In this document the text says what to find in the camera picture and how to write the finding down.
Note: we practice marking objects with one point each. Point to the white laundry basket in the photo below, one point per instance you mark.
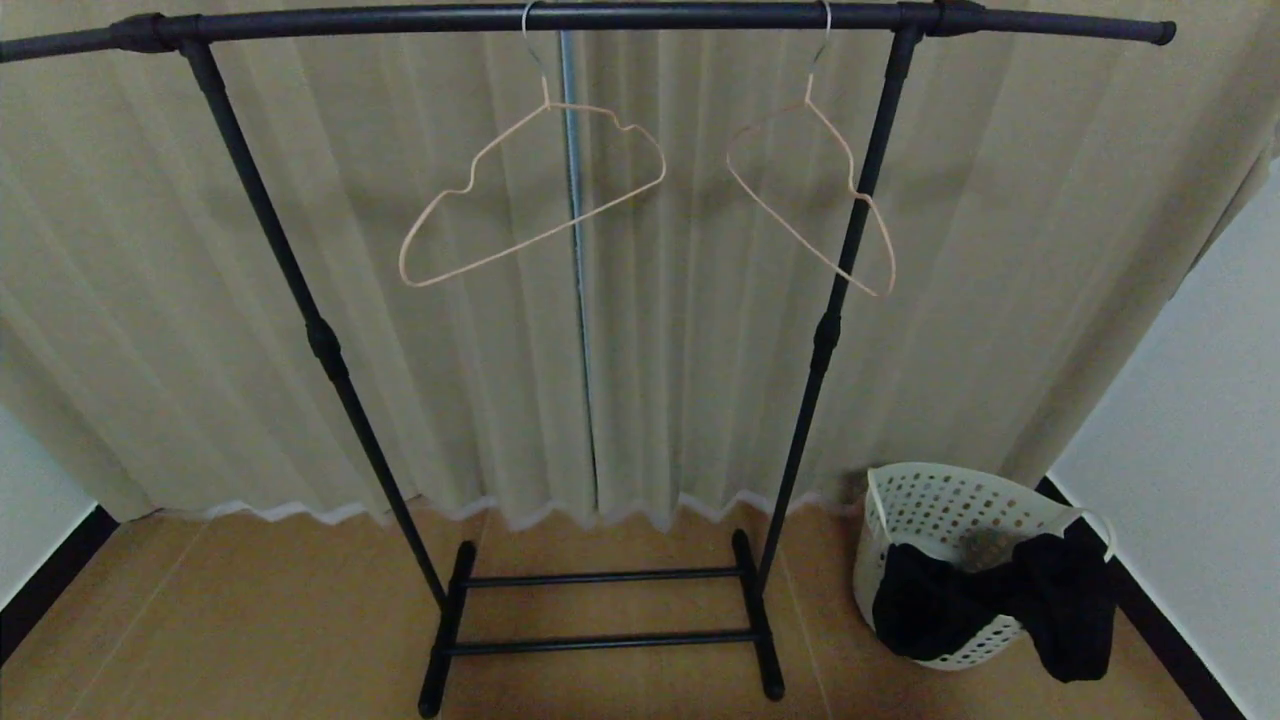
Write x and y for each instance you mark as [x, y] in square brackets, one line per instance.
[940, 510]

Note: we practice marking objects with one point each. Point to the pink clothes hanger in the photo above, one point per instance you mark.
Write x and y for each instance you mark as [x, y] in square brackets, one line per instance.
[546, 92]
[807, 92]

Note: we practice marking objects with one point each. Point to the black garment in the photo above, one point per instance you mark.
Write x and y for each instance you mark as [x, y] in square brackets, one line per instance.
[930, 610]

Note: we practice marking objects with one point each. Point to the beige curtain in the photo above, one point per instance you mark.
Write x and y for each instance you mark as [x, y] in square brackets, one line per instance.
[150, 250]

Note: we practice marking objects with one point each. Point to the black shorts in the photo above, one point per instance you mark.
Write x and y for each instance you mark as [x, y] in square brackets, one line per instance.
[1065, 610]

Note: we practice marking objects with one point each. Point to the black clothes rack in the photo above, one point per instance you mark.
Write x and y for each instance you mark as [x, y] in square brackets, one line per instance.
[600, 17]

